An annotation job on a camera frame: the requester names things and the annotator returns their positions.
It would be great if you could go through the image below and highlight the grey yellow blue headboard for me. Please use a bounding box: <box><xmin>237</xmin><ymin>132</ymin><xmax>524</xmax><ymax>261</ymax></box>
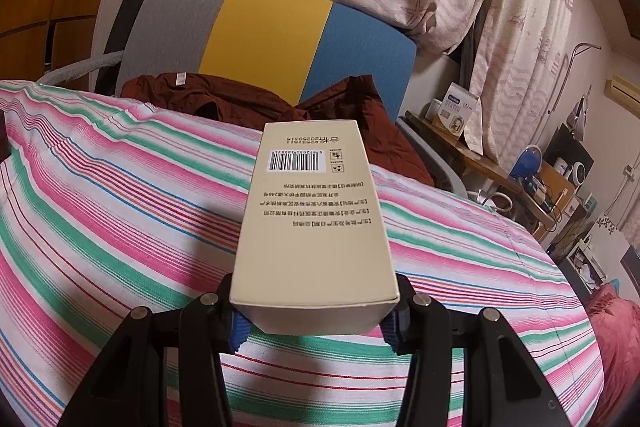
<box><xmin>115</xmin><ymin>0</ymin><xmax>418</xmax><ymax>122</ymax></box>

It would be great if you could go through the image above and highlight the pink green striped blanket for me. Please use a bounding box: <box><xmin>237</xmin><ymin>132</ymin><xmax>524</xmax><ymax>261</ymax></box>
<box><xmin>0</xmin><ymin>79</ymin><xmax>606</xmax><ymax>427</ymax></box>

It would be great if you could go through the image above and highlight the white coiled cable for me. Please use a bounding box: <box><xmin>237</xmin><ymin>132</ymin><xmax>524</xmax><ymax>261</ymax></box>
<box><xmin>482</xmin><ymin>192</ymin><xmax>513</xmax><ymax>214</ymax></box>

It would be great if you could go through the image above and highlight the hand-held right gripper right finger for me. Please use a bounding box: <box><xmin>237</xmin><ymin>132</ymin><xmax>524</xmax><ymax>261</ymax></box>
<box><xmin>380</xmin><ymin>274</ymin><xmax>573</xmax><ymax>427</ymax></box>

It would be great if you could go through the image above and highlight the white foam wrapped tube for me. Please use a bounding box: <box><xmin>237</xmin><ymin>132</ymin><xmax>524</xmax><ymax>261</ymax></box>
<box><xmin>37</xmin><ymin>52</ymin><xmax>126</xmax><ymax>85</ymax></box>

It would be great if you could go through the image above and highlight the pink fluffy blanket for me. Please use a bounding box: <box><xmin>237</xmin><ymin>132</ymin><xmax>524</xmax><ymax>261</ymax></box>
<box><xmin>582</xmin><ymin>282</ymin><xmax>640</xmax><ymax>427</ymax></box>

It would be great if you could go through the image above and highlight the white hanging iron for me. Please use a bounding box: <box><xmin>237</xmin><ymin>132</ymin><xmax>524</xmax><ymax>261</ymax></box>
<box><xmin>575</xmin><ymin>87</ymin><xmax>593</xmax><ymax>142</ymax></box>

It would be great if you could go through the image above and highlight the maroon garment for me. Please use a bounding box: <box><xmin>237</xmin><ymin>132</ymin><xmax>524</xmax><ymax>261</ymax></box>
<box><xmin>121</xmin><ymin>73</ymin><xmax>436</xmax><ymax>188</ymax></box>

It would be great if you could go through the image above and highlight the blue desk lamp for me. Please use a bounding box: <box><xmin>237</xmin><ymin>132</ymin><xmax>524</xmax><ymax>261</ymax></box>
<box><xmin>512</xmin><ymin>146</ymin><xmax>543</xmax><ymax>182</ymax></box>

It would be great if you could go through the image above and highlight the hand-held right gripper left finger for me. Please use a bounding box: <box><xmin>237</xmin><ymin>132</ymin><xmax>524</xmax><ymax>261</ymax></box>
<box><xmin>57</xmin><ymin>274</ymin><xmax>251</xmax><ymax>427</ymax></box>

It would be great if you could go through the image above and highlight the cream air conditioner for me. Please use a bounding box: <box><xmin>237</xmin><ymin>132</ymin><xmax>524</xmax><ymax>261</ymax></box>
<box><xmin>605</xmin><ymin>76</ymin><xmax>640</xmax><ymax>110</ymax></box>

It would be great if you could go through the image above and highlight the cream cardboard box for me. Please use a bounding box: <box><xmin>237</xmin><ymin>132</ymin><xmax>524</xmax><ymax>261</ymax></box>
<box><xmin>229</xmin><ymin>120</ymin><xmax>401</xmax><ymax>336</ymax></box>

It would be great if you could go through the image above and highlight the white milk powder box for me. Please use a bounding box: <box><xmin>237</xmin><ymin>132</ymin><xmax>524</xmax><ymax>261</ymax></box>
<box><xmin>431</xmin><ymin>82</ymin><xmax>481</xmax><ymax>140</ymax></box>

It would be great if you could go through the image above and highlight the wooden desk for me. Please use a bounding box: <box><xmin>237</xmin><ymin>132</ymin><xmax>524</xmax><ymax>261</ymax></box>
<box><xmin>405</xmin><ymin>109</ymin><xmax>588</xmax><ymax>238</ymax></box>

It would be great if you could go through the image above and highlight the grey bed frame rail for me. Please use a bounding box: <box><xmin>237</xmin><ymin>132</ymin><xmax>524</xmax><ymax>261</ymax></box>
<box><xmin>395</xmin><ymin>114</ymin><xmax>471</xmax><ymax>195</ymax></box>

